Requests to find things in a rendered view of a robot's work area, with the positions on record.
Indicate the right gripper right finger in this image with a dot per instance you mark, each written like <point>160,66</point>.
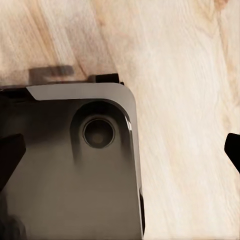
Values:
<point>232,149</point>

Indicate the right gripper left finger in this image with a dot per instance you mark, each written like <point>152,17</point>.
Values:
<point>12,150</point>

